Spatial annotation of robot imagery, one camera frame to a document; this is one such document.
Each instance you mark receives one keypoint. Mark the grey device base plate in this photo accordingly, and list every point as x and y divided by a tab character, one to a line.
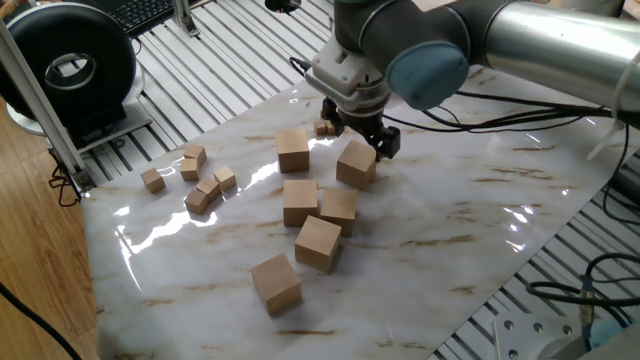
135	120

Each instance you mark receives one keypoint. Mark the black round object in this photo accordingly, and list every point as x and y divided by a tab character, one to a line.
282	5

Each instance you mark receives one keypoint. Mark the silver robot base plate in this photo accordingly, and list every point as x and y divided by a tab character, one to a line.
530	340

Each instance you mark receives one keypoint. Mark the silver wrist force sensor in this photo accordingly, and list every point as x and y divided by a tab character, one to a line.
370	105

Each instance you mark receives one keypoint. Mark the medium wooden cube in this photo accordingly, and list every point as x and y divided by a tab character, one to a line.
196	152
209	189
153	181
196	202
189	170
225	178

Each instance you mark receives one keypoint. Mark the aluminium frame profile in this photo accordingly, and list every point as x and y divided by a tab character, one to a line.
184	17
50	120

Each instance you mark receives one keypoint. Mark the white plastic wrist bracket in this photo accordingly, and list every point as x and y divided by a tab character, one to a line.
340	70

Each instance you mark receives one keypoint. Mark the small wooden cube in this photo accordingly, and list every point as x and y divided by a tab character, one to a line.
320	127
330	130

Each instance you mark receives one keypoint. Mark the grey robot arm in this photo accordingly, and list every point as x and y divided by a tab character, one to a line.
550	45

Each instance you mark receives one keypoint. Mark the blue tipped connector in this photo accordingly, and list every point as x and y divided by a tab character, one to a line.
586	310

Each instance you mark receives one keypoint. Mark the white marble pattern board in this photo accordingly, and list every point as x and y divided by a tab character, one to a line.
425	225

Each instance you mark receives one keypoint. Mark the large wooden cube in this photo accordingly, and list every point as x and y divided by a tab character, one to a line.
355	167
316	245
340	210
276	285
292	152
300	202

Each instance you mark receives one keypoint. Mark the black keyboard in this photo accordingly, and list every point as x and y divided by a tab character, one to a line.
140	15

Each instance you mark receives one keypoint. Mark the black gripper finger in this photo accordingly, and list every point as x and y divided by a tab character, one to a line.
334	120
389	142

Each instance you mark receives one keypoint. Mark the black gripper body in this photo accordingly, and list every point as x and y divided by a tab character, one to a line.
365	121

